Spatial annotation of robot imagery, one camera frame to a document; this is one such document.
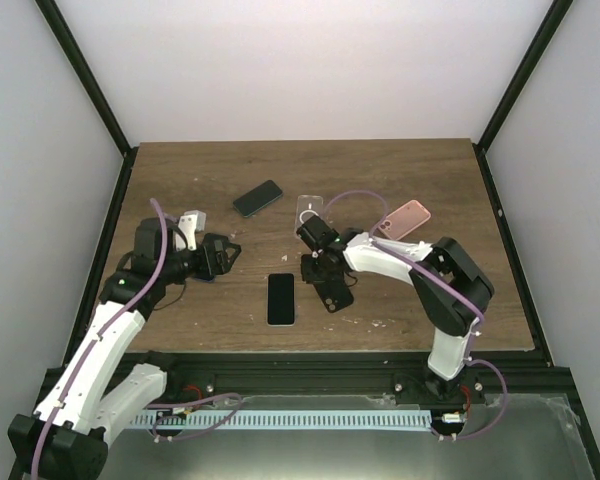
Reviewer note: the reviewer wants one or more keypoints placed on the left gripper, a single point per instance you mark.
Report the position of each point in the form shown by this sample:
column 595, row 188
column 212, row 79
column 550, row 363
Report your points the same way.
column 209, row 270

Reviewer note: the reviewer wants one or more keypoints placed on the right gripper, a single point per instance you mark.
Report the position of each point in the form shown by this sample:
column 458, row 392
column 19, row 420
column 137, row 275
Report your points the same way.
column 307, row 275

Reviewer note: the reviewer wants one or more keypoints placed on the silver phone black screen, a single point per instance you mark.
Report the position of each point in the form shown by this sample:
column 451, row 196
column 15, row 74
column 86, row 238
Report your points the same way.
column 280, row 299

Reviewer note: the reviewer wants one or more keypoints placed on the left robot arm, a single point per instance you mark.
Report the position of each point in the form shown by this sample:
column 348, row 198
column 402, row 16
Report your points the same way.
column 70, row 432

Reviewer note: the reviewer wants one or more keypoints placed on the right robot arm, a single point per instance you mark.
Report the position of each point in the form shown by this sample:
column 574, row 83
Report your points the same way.
column 452, row 289

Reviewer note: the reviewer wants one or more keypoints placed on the clear phone case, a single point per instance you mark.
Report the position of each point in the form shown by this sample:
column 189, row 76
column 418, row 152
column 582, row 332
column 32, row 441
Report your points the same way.
column 307, row 206

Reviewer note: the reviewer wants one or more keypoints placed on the blue-edged dark phone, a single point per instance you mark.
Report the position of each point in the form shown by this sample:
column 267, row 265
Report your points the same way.
column 257, row 198

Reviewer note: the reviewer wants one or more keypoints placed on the pink phone case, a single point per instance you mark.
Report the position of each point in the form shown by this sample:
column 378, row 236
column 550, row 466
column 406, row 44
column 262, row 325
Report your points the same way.
column 404, row 220

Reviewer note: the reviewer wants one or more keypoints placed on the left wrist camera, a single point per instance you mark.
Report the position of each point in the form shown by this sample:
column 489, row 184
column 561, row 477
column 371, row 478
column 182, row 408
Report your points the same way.
column 189, row 224

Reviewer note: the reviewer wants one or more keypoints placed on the white slotted cable duct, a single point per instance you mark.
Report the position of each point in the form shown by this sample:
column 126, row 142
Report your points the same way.
column 384, row 420

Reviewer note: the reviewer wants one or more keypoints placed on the black aluminium frame rail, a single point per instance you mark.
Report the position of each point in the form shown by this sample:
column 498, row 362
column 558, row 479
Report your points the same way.
column 356, row 373

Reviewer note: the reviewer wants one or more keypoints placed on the left black frame post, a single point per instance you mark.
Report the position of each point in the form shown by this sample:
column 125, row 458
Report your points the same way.
column 62, row 32

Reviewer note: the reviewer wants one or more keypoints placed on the black frame post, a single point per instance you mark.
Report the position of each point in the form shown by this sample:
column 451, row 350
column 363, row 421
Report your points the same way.
column 62, row 32
column 541, row 40

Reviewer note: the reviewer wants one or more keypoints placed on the right black frame post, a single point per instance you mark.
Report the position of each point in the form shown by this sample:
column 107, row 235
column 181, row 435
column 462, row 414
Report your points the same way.
column 541, row 40

